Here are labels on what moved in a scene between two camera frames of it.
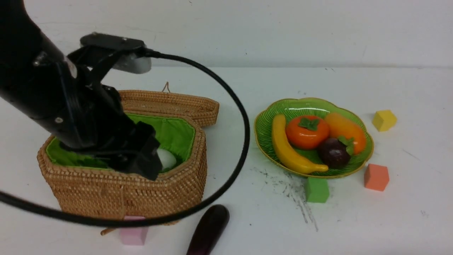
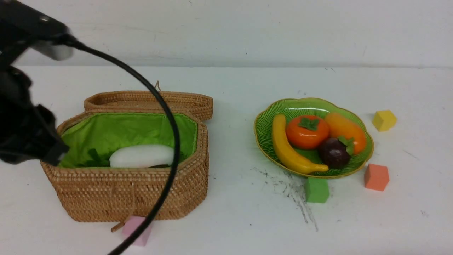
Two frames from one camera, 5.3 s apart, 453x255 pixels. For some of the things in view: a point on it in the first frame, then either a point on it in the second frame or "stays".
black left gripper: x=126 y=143 → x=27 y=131
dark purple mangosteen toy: x=336 y=153 stays
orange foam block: x=376 y=177 stays
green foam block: x=317 y=190 stays
